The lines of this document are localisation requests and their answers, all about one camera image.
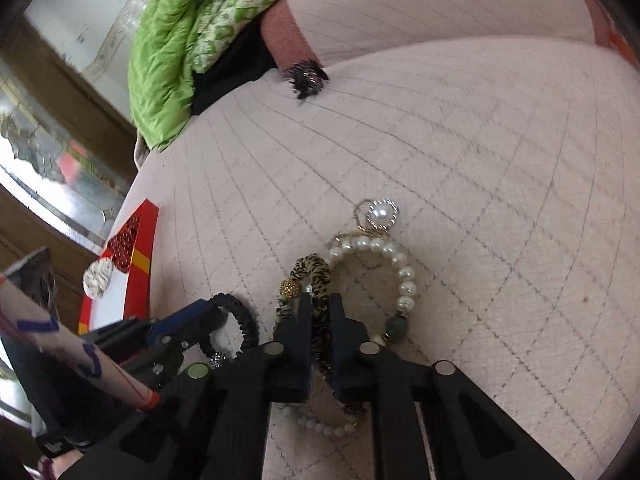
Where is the black hair tie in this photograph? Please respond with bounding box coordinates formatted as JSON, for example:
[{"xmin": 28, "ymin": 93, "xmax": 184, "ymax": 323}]
[{"xmin": 207, "ymin": 292, "xmax": 260, "ymax": 361}]

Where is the leopard print hair tie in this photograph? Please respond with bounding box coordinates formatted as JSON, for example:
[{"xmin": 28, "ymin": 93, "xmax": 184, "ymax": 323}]
[{"xmin": 275, "ymin": 252, "xmax": 334, "ymax": 380}]

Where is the pale green bead bracelet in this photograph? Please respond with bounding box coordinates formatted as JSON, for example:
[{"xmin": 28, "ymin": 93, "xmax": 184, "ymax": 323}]
[{"xmin": 280, "ymin": 403, "xmax": 359, "ymax": 438}]

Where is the white pearl bracelet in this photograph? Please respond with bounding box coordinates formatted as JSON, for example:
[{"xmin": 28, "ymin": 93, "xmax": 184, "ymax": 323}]
[{"xmin": 326, "ymin": 235, "xmax": 418, "ymax": 347}]

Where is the pearl brooch with gold chain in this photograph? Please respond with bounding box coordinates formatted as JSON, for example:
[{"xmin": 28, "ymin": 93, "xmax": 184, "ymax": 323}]
[{"xmin": 354, "ymin": 198, "xmax": 400, "ymax": 236}]

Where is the red cardboard tray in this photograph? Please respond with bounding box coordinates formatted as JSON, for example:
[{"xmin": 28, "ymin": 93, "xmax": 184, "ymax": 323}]
[{"xmin": 78, "ymin": 200, "xmax": 160, "ymax": 335}]

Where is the white patterned scrunchie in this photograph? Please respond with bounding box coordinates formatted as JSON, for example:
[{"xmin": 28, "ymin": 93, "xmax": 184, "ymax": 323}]
[{"xmin": 82, "ymin": 258, "xmax": 115, "ymax": 300}]

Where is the red dotted scrunchie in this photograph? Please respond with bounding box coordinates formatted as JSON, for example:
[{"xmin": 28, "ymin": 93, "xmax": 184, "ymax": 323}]
[{"xmin": 107, "ymin": 216, "xmax": 140, "ymax": 273}]

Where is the wooden door with stained glass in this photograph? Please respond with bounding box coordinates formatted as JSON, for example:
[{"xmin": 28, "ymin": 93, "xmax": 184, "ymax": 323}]
[{"xmin": 1, "ymin": 16, "xmax": 137, "ymax": 330}]

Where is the pink quilted mattress cover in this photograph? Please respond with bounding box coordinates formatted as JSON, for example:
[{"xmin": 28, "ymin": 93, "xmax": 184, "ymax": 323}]
[{"xmin": 127, "ymin": 38, "xmax": 639, "ymax": 479}]

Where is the green quilt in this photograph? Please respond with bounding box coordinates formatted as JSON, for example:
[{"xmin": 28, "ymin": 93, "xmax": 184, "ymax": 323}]
[{"xmin": 128, "ymin": 0, "xmax": 210, "ymax": 150}]

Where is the black hair claw clip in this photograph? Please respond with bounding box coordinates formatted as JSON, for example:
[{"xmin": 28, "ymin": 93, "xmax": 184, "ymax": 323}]
[{"xmin": 284, "ymin": 58, "xmax": 330, "ymax": 100}]

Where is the green patterned white blanket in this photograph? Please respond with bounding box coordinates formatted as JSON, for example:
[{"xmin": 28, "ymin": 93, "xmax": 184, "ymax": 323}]
[{"xmin": 188, "ymin": 0, "xmax": 278, "ymax": 74}]

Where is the pink quilted pillow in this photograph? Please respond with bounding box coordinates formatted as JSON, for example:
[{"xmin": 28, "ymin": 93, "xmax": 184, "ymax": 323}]
[{"xmin": 260, "ymin": 0, "xmax": 597, "ymax": 70}]

